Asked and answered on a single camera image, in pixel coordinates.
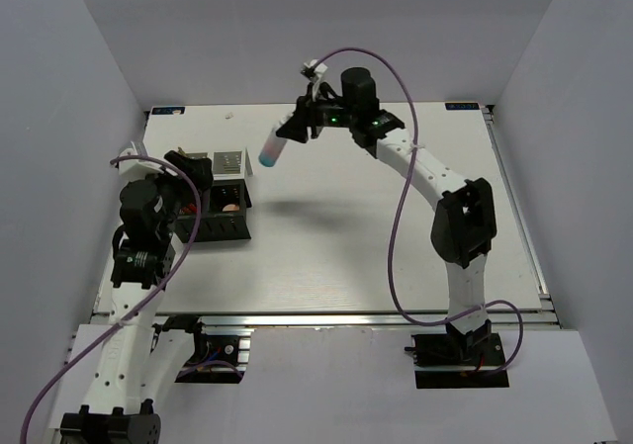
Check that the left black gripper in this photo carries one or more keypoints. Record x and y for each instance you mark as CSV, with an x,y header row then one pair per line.
x,y
200,168

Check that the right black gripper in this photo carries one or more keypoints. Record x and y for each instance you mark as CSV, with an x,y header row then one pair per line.
x,y
306,115

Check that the dark red makeup pencil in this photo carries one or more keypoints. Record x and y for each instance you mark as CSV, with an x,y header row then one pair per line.
x,y
189,210

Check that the pink round puff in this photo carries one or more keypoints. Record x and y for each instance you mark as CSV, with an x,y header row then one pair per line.
x,y
231,208

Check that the white pink blue bottle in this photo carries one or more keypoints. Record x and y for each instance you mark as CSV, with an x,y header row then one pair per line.
x,y
274,145

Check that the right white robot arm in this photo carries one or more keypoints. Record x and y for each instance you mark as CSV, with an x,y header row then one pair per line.
x,y
464,223

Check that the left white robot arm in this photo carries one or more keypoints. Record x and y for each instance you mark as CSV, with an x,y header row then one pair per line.
x,y
137,363

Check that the black mesh organizer box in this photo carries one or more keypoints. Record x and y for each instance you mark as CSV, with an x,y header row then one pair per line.
x,y
216,225

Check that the right blue table label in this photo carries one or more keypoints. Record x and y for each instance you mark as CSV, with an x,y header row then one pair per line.
x,y
462,106

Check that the blue table label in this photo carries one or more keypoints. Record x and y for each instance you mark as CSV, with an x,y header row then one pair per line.
x,y
167,111
462,106

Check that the white mesh organizer box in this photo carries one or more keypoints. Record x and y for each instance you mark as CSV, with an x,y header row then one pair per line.
x,y
227,164

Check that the left blue table label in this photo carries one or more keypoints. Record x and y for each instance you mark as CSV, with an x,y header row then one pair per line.
x,y
167,111

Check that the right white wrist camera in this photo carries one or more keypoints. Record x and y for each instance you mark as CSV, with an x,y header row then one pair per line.
x,y
314,71

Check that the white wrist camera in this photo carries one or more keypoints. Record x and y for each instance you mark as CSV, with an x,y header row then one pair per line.
x,y
132,163
314,71

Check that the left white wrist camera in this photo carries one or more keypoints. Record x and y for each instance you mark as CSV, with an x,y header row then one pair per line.
x,y
132,163

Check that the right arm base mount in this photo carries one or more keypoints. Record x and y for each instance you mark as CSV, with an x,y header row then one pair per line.
x,y
438,364

